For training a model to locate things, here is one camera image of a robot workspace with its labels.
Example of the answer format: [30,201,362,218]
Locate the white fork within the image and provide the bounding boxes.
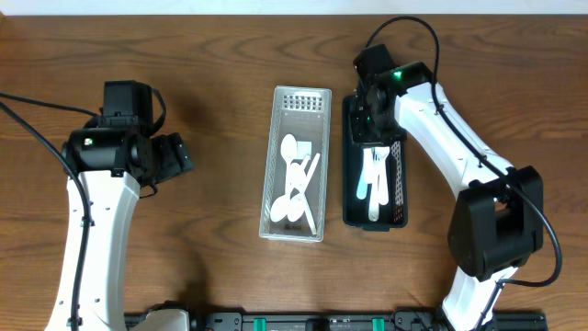
[367,148,379,222]

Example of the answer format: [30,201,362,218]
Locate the pale pink plastic spoon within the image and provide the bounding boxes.
[376,146,390,205]

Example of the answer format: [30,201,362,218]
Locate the pale green plastic fork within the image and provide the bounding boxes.
[356,148,374,200]

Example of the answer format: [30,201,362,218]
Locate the white spoon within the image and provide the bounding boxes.
[288,153,321,222]
[280,133,298,195]

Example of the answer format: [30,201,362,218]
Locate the black mesh plastic basket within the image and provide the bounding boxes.
[342,96,408,232]

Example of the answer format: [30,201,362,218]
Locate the white spoon horizontal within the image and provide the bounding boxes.
[287,163,317,235]

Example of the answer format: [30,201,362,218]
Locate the clear mesh plastic basket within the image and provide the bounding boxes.
[259,86,332,243]

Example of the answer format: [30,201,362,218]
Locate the white spoon vertical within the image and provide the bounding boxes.
[270,155,310,223]

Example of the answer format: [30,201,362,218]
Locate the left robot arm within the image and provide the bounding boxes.
[47,128,194,330]

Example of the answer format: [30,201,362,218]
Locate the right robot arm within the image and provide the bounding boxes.
[346,60,543,330]

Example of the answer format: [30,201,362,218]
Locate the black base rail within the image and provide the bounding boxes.
[123,301,550,331]

